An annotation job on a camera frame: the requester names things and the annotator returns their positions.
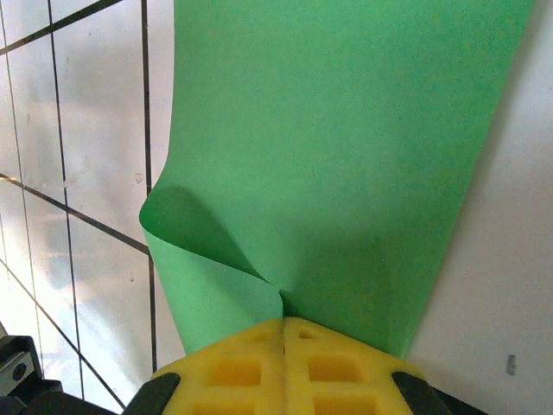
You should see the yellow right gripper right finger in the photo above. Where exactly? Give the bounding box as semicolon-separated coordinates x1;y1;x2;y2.
283;316;450;415

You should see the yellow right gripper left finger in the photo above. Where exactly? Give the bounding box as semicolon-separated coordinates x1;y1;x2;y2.
124;317;286;415

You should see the green square paper sheet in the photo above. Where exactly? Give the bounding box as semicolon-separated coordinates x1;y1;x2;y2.
138;0;537;360

